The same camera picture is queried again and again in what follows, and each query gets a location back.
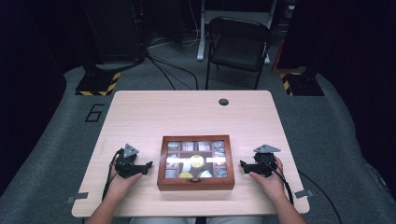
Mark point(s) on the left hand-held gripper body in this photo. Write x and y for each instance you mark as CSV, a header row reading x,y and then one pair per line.
x,y
126,166

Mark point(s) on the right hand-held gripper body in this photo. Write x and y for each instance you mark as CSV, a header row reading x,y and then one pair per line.
x,y
264,165

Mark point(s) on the wooden box with glass lid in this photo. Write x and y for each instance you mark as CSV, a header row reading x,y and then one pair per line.
x,y
194,184

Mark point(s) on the person's right hand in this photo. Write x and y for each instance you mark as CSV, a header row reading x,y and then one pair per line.
x,y
274,185

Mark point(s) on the person's left hand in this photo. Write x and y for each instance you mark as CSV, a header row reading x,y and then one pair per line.
x,y
120,188

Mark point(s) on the blue silver packet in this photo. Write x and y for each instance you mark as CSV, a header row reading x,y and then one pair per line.
x,y
220,161
218,146
221,172

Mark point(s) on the white capsule cup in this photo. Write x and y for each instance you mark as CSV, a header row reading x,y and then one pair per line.
x,y
186,168
205,174

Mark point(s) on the white red packet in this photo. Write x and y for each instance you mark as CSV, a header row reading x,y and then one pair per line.
x,y
204,145
187,146

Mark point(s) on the grey tape piece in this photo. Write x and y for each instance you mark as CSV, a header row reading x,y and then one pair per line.
x,y
303,194
77,197

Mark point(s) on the black stand with striped base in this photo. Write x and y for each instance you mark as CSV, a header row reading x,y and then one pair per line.
x,y
98,82
303,84

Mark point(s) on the black folding chair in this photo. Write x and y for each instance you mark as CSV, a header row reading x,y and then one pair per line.
x,y
238,49

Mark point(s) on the dark curtain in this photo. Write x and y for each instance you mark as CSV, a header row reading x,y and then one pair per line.
x,y
358,62
28,93

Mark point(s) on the black equipment cabinet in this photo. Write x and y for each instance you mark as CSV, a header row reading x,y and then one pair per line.
x,y
115,31

